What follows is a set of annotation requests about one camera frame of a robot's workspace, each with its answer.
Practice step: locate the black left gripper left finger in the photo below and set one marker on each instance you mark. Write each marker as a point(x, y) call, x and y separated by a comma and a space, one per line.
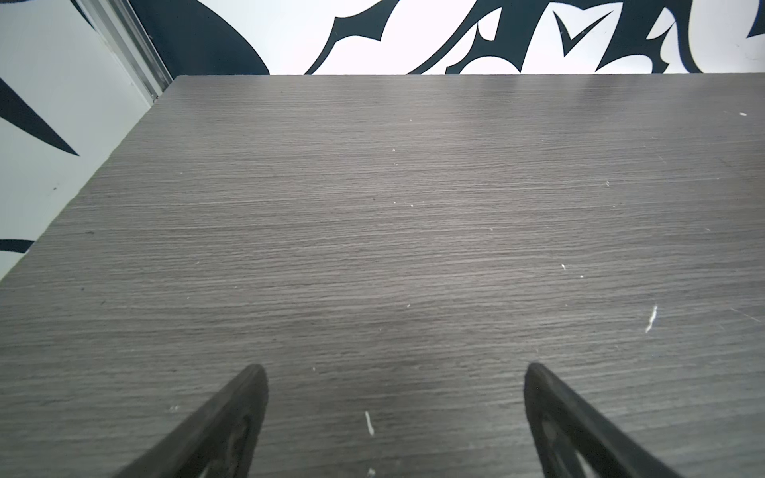
point(218, 439)

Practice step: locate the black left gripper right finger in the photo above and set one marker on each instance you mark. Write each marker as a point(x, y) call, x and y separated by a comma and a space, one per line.
point(568, 432)

